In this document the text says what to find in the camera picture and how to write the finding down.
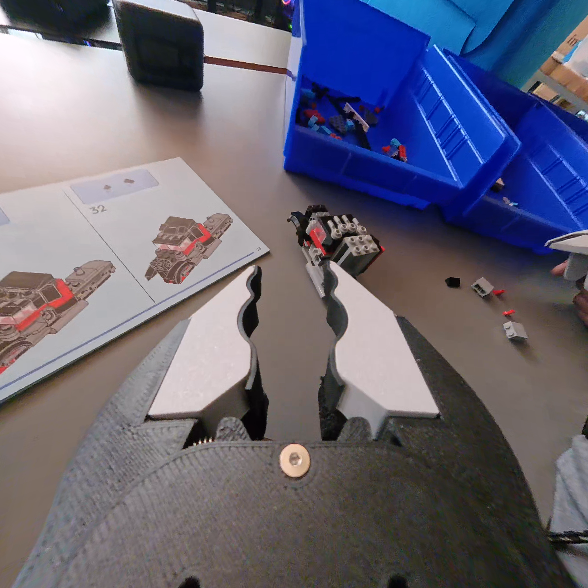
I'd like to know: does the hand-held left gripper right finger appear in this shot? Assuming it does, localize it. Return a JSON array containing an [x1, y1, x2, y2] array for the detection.
[[321, 261, 441, 440]]

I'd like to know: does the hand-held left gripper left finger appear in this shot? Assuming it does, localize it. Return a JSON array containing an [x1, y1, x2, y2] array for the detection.
[[147, 266, 268, 421]]

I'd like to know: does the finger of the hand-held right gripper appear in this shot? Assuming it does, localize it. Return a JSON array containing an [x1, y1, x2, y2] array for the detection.
[[544, 231, 588, 254]]

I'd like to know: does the pile of mixed toy bricks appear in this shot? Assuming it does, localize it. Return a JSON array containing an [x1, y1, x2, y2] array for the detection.
[[296, 83, 409, 164], [492, 179, 520, 207]]

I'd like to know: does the grey black toy brick truck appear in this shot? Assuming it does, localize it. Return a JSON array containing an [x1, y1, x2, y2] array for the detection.
[[288, 205, 386, 299]]

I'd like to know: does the grey desk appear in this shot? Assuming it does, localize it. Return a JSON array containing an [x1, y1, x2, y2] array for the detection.
[[0, 0, 588, 588]]

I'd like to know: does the person's right hand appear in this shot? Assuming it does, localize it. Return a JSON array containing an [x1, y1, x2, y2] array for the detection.
[[550, 262, 588, 328]]

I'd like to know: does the brick instruction booklet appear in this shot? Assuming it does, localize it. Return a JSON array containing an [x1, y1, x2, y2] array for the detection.
[[0, 157, 272, 405]]

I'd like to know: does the brown cardboard box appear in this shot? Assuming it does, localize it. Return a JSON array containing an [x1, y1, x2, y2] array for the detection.
[[540, 28, 588, 89]]

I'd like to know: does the blue felt bag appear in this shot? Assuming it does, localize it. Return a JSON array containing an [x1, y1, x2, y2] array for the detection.
[[363, 0, 588, 88]]

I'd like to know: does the person's grey sweater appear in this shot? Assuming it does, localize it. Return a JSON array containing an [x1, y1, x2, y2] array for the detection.
[[549, 434, 588, 588]]

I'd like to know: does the large blue plastic bin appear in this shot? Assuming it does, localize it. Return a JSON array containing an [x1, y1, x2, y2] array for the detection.
[[283, 0, 522, 209]]

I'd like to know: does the black cube power station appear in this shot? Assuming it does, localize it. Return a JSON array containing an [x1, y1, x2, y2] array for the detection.
[[112, 0, 205, 92]]

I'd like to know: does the black power adapter box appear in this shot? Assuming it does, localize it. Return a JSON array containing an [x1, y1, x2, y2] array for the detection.
[[0, 0, 111, 33]]

